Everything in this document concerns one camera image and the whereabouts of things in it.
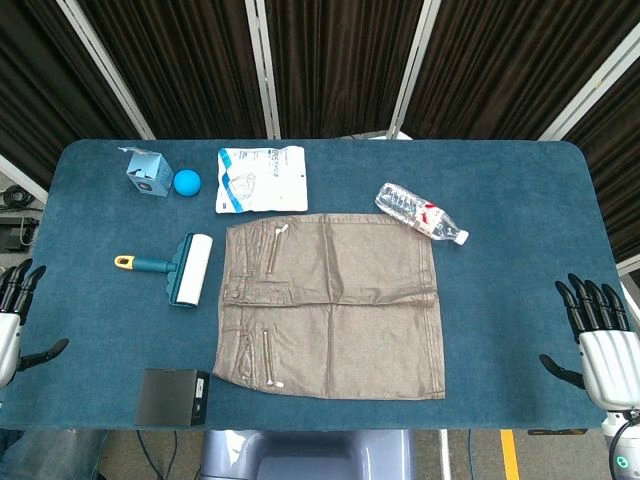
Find black cardboard box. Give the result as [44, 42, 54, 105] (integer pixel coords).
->
[133, 368, 211, 428]

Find black floor device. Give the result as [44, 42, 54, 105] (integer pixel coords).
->
[0, 215, 41, 252]

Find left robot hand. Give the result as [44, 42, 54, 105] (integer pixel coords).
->
[0, 258, 70, 389]

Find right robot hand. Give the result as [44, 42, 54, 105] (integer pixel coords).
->
[538, 272, 640, 412]

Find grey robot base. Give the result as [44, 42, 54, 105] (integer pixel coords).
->
[199, 428, 416, 480]

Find blue ball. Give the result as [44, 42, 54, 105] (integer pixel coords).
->
[172, 168, 203, 197]

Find clear plastic water bottle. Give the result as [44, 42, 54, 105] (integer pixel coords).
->
[374, 182, 470, 246]

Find teal lint roller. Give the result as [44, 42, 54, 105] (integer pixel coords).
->
[113, 231, 215, 309]

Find dark curtain screen panel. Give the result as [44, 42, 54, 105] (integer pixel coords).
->
[542, 39, 640, 274]
[244, 0, 437, 140]
[391, 0, 640, 142]
[57, 0, 280, 140]
[0, 0, 151, 194]

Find blue felt table cover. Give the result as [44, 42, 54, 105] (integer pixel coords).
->
[0, 138, 629, 432]

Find light blue carton box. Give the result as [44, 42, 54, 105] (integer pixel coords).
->
[117, 146, 175, 199]

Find white face mask package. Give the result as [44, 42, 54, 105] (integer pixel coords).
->
[215, 145, 310, 215]

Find white table leg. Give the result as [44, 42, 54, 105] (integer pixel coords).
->
[438, 429, 453, 480]

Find taupe metallic skirt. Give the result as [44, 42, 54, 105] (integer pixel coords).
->
[212, 213, 447, 401]

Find black coiled floor cables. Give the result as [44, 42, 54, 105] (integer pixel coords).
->
[0, 183, 37, 210]

